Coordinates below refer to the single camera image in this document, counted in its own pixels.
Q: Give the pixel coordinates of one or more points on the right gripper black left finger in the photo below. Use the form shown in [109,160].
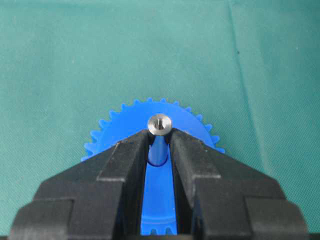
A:
[97,199]

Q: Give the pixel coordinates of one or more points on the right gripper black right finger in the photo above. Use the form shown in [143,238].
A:
[220,198]

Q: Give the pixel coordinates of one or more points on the small metal shaft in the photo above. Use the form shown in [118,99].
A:
[159,127]

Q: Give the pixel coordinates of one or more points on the blue plastic gear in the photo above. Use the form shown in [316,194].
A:
[158,207]

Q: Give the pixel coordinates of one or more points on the green cloth mat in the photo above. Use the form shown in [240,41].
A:
[251,68]

